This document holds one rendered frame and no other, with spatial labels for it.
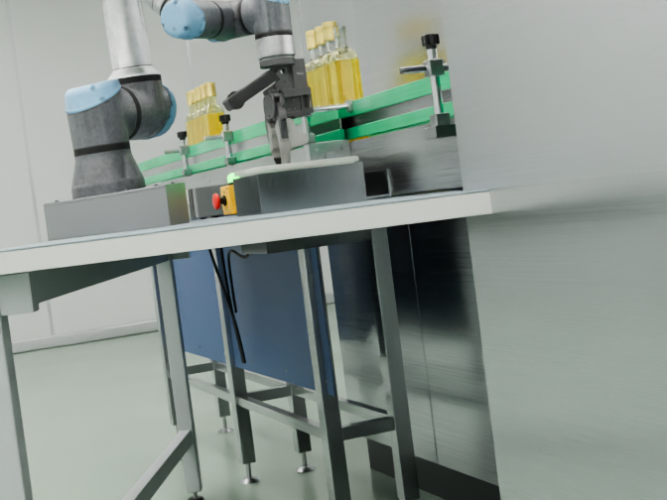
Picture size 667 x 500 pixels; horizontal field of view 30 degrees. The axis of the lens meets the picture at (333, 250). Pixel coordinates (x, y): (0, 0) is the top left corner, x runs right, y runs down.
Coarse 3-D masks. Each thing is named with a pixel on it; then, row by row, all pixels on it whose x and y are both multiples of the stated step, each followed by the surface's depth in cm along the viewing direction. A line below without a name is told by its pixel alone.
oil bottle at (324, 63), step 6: (330, 54) 282; (324, 60) 282; (324, 66) 282; (324, 72) 283; (324, 78) 283; (330, 78) 281; (324, 84) 284; (330, 84) 281; (324, 90) 284; (330, 90) 281; (324, 96) 285; (330, 96) 282; (324, 102) 285; (330, 102) 282
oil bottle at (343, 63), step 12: (348, 48) 278; (336, 60) 275; (348, 60) 276; (336, 72) 276; (348, 72) 276; (336, 84) 276; (348, 84) 276; (360, 84) 277; (336, 96) 277; (348, 96) 276; (360, 96) 277
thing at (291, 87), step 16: (272, 64) 243; (288, 64) 246; (304, 64) 247; (288, 80) 246; (304, 80) 247; (272, 96) 243; (288, 96) 244; (304, 96) 246; (272, 112) 244; (288, 112) 245; (304, 112) 245
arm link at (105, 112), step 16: (112, 80) 254; (80, 96) 250; (96, 96) 250; (112, 96) 252; (128, 96) 258; (80, 112) 251; (96, 112) 250; (112, 112) 252; (128, 112) 256; (80, 128) 251; (96, 128) 251; (112, 128) 252; (128, 128) 257; (80, 144) 252; (96, 144) 251
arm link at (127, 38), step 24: (120, 0) 262; (120, 24) 262; (144, 24) 266; (120, 48) 263; (144, 48) 264; (120, 72) 263; (144, 72) 262; (144, 96) 262; (168, 96) 268; (144, 120) 261; (168, 120) 267
